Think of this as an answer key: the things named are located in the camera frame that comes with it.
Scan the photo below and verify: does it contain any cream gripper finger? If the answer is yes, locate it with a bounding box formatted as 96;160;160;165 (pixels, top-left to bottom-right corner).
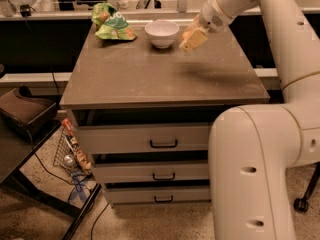
185;16;201;32
179;28;208;52

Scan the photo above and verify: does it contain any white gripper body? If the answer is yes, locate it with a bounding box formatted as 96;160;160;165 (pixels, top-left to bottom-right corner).
198;0;233;32

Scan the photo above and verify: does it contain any orange fruit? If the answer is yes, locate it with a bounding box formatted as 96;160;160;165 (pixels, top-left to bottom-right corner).
181;31;190;40

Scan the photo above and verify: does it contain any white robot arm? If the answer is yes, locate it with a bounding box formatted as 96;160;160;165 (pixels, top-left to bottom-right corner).
181;0;320;240

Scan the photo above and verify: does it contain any white ceramic bowl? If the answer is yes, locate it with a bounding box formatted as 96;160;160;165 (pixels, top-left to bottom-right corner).
144;20;179;49

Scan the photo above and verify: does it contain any green chip bag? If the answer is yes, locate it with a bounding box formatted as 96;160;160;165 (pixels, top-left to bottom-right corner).
91;2;137;41

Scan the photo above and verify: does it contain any grey drawer cabinet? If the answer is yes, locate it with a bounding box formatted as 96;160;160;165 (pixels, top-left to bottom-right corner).
60;21;269;191

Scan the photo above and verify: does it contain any top grey drawer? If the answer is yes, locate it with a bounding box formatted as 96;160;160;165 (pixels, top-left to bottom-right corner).
74;123;209;154

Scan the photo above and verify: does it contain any grey drawer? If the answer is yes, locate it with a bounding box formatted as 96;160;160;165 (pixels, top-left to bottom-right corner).
104;186;211;205
91;160;209;183
74;123;209;154

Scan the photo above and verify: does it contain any middle grey drawer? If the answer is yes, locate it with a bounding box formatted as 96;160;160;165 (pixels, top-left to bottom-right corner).
91;160;209;183

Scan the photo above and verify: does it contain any bottom grey drawer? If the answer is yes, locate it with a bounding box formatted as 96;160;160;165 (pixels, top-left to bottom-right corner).
104;186;211;205

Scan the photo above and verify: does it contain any black power adapter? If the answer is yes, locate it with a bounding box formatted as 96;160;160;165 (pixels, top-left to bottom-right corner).
20;5;32;17

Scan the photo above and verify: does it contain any black office chair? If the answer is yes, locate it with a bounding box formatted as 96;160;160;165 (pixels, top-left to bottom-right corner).
293;162;320;213

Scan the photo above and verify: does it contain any black side table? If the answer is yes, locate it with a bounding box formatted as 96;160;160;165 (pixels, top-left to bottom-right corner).
0;120;101;240

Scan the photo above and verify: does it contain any wire basket with snacks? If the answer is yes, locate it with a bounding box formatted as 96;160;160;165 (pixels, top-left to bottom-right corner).
53;118;91;176

